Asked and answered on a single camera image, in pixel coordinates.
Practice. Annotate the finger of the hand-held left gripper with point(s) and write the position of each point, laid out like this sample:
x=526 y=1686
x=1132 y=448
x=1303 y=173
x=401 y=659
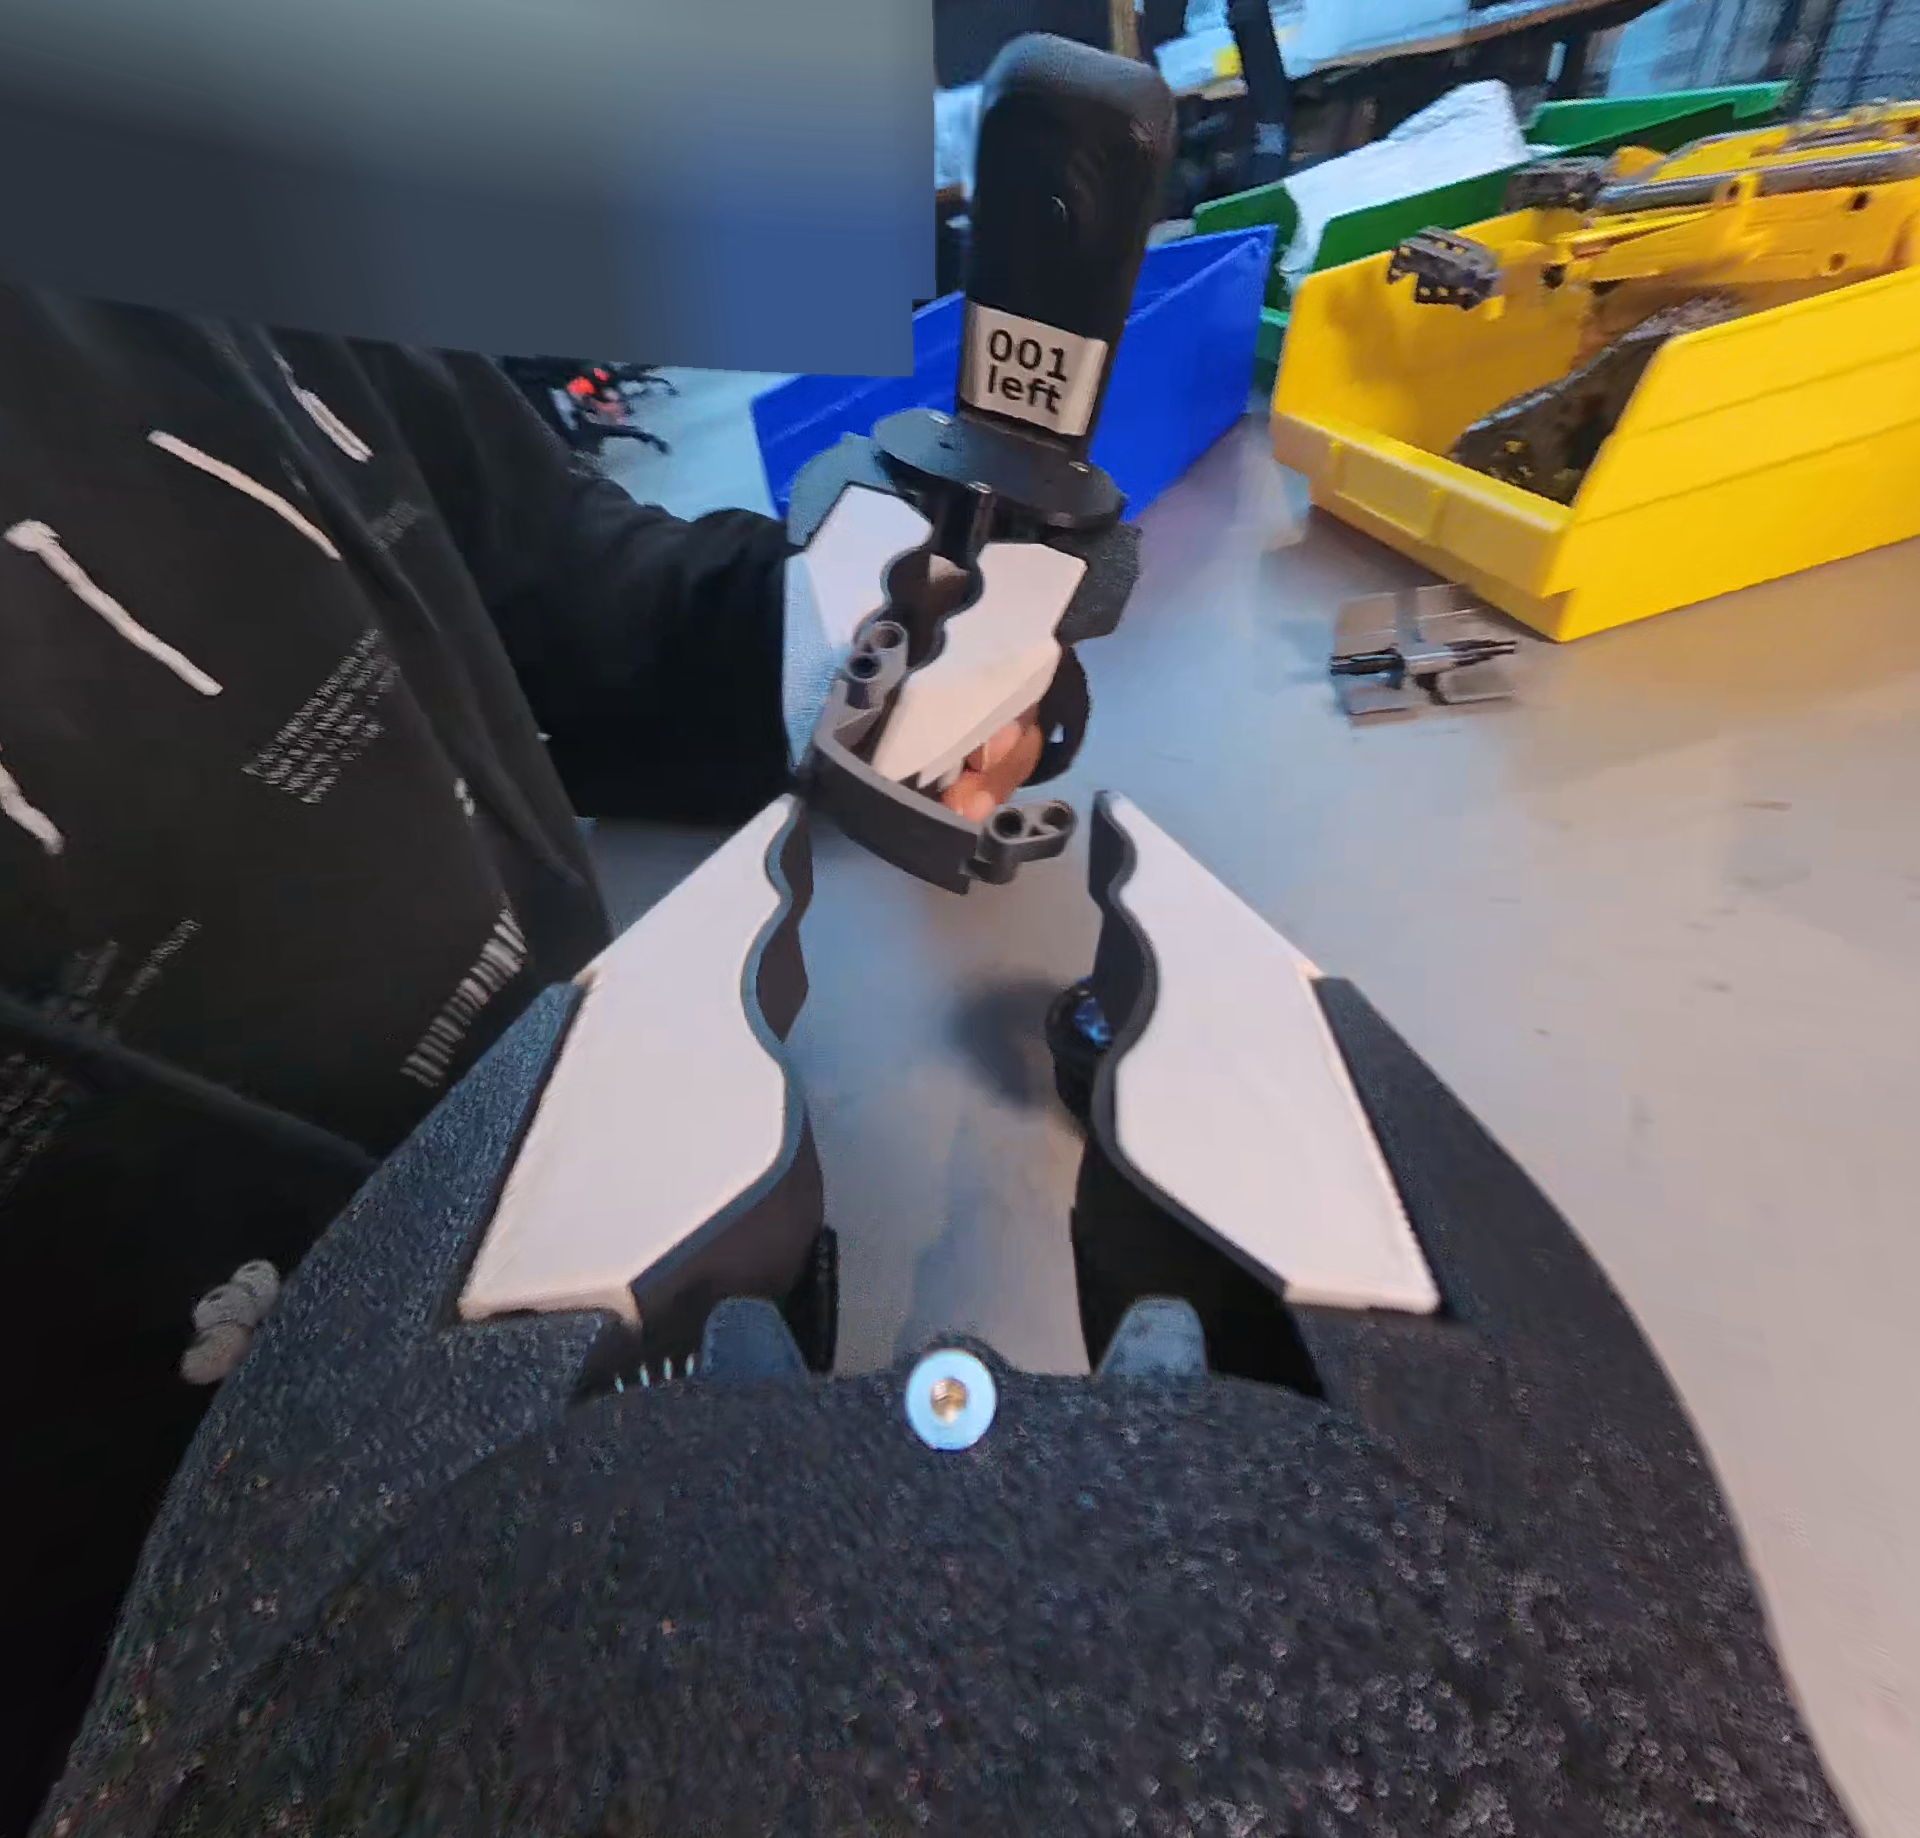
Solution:
x=997 y=639
x=840 y=579

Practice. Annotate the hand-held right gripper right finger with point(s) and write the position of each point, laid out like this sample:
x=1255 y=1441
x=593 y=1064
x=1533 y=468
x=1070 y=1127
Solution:
x=1260 y=1120

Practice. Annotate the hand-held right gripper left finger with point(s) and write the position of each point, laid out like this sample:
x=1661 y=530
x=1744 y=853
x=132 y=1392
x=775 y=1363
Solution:
x=646 y=1120

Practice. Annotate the grey toy joint assembly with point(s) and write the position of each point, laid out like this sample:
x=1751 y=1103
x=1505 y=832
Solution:
x=1081 y=1035

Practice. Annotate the grey angled toy frame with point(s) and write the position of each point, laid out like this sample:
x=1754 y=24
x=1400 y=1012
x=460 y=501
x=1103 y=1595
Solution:
x=885 y=819

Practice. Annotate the grey desk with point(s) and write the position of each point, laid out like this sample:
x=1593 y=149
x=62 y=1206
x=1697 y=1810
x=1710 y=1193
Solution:
x=1576 y=894

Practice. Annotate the person's left hand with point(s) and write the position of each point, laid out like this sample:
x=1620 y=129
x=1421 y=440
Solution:
x=990 y=780

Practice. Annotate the blue plastic bin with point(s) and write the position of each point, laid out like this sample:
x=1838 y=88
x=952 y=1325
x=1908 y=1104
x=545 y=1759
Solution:
x=1185 y=340

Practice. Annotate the black office chair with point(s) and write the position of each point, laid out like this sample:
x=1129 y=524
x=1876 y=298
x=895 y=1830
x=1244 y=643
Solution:
x=600 y=405

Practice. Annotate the white bubble wrap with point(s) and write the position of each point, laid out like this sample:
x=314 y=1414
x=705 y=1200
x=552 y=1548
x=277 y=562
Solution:
x=1411 y=160

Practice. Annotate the green plastic bin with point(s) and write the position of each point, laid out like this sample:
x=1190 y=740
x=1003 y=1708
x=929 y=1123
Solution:
x=1425 y=212

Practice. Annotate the yellow toy tracked robot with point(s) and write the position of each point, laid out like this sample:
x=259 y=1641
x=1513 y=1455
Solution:
x=1696 y=234

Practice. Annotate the yellow plastic bin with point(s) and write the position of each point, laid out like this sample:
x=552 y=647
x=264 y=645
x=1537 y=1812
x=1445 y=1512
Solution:
x=1725 y=489

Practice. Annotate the small grey bracket assembly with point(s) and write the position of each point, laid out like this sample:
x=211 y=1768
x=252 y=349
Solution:
x=1418 y=654

